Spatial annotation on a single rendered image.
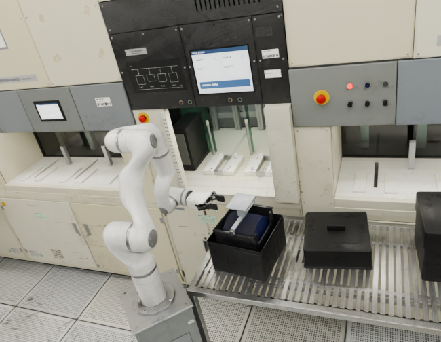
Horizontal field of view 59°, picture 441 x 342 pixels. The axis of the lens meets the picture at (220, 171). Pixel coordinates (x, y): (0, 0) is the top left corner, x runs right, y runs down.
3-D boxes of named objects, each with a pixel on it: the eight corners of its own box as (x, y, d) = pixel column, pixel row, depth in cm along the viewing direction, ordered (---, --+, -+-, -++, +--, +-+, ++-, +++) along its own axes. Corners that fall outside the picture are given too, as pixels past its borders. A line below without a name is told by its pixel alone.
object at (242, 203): (241, 234, 206) (232, 184, 190) (278, 241, 196) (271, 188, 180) (220, 267, 188) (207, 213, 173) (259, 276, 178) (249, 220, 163)
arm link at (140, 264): (148, 280, 163) (131, 235, 152) (111, 275, 170) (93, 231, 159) (161, 260, 173) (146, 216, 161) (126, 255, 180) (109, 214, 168)
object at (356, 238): (303, 268, 178) (301, 246, 172) (306, 226, 203) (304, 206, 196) (372, 270, 170) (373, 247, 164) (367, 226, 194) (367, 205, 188)
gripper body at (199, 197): (195, 198, 197) (214, 201, 192) (184, 210, 190) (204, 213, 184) (193, 185, 194) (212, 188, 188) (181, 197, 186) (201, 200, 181)
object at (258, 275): (237, 233, 209) (232, 206, 201) (287, 242, 195) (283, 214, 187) (212, 269, 189) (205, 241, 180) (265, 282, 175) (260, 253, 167)
